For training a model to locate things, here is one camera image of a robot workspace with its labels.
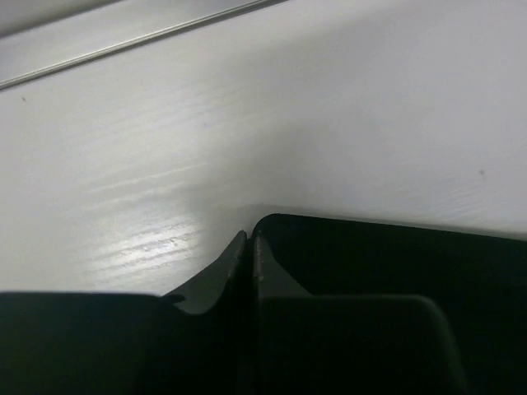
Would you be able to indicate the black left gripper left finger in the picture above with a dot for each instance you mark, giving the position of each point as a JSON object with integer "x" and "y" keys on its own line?
{"x": 183, "y": 342}

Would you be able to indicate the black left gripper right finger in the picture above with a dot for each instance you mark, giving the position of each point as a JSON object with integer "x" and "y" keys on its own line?
{"x": 350, "y": 307}

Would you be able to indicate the aluminium table edge rail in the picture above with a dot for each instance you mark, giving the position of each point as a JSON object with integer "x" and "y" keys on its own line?
{"x": 41, "y": 46}

